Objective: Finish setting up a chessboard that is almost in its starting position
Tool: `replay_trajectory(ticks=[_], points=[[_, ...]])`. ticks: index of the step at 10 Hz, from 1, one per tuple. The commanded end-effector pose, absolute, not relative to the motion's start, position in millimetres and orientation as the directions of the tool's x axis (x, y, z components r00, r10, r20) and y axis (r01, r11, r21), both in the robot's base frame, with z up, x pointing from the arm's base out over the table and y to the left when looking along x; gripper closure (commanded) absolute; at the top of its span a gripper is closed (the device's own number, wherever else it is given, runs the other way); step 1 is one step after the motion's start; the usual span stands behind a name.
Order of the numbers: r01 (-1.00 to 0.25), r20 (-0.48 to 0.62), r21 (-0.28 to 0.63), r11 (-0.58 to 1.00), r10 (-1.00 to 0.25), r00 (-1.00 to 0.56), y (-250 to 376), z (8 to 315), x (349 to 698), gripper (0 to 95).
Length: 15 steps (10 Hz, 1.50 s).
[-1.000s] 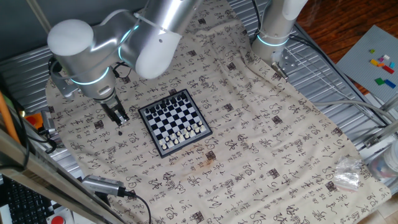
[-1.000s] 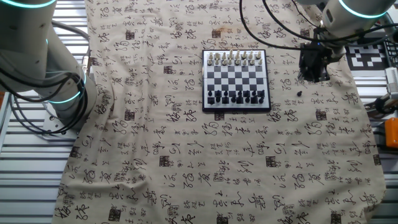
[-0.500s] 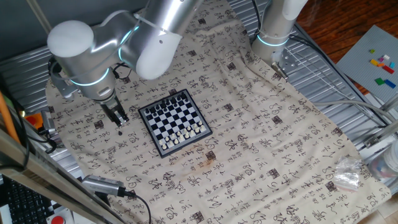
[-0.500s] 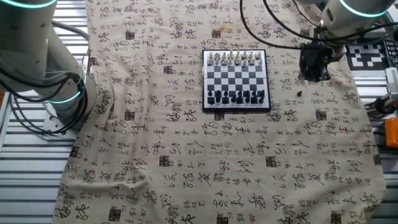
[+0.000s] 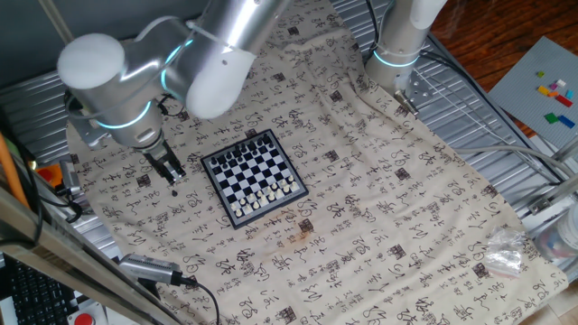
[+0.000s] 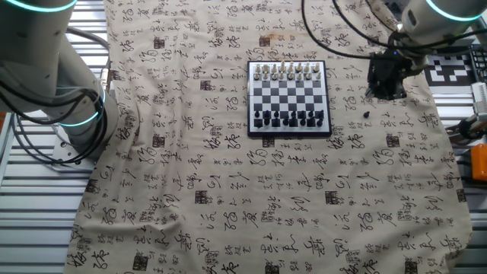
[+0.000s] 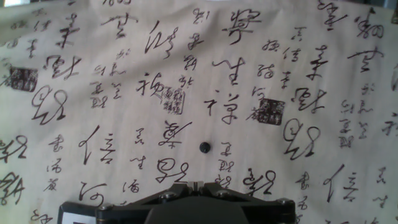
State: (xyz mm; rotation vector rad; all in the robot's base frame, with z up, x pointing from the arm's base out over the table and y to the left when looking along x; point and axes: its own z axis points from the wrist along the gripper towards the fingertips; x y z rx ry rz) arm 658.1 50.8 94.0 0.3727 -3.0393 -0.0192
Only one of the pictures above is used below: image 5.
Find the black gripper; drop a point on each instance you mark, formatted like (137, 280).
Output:
(155, 152)

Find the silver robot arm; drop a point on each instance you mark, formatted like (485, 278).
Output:
(113, 90)

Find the black white magnetic chessboard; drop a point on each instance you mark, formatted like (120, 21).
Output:
(255, 179)

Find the black chess queen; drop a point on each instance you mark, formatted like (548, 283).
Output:
(236, 151)

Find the white chess rook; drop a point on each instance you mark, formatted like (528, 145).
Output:
(294, 185)
(236, 209)

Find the black chess king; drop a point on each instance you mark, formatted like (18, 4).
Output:
(244, 148)

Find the white chess knight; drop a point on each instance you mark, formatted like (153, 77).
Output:
(245, 207)
(286, 189)

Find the white chess bishop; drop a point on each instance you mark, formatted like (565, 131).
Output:
(278, 192)
(253, 203)

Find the white chess queen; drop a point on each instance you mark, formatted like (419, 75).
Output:
(261, 200)

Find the white chess king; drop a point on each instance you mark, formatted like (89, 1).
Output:
(269, 196)

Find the orange box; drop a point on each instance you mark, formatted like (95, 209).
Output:
(47, 175)

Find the orange pole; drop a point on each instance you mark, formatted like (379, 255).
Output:
(11, 173)

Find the red mushroom emergency stop box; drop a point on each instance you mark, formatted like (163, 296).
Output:
(84, 319)

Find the black keyboard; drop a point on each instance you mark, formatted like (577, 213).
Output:
(36, 298)

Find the grey metal pole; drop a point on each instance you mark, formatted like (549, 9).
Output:
(56, 20)

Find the beige calligraphy print cloth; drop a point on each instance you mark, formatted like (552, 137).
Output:
(361, 203)

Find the metal base connector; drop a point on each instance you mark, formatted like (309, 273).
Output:
(406, 104)

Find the clear plastic bag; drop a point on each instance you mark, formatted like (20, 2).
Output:
(503, 255)

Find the grey brick baseplate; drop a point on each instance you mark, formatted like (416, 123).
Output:
(519, 90)

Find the yellow toy brick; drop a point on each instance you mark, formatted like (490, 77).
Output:
(543, 90)

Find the aluminium profile bar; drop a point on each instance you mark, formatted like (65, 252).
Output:
(566, 149)
(553, 195)

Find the green toy brick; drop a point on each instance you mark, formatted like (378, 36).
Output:
(551, 117)

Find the clear plastic tub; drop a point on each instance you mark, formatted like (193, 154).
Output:
(553, 244)

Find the magenta toy brick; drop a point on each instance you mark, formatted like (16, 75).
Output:
(553, 86)

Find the blue toy brick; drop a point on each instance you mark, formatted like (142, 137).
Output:
(566, 121)

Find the red toy brick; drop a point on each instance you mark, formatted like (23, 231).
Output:
(564, 100)

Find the white toy brick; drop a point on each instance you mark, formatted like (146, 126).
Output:
(561, 83)

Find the white plastic cup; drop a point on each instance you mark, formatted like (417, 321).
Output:
(569, 232)

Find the cyan toy brick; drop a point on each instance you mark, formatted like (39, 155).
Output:
(570, 94)

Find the wrist camera metal bracket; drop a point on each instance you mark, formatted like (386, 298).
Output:
(90, 135)

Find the silver depth camera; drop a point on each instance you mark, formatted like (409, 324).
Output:
(149, 268)
(70, 176)

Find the aluminium frame beam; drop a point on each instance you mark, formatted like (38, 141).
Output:
(54, 253)

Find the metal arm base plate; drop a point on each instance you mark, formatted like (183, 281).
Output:
(422, 92)

